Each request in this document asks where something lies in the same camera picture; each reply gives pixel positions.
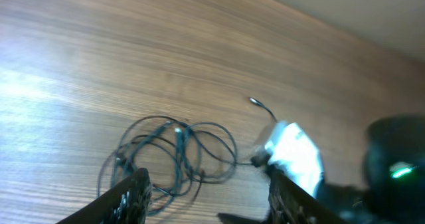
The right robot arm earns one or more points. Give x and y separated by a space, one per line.
393 167

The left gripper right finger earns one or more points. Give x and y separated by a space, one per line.
291 204

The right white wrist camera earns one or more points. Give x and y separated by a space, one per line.
286 146

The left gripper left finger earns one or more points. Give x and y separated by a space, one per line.
127 202

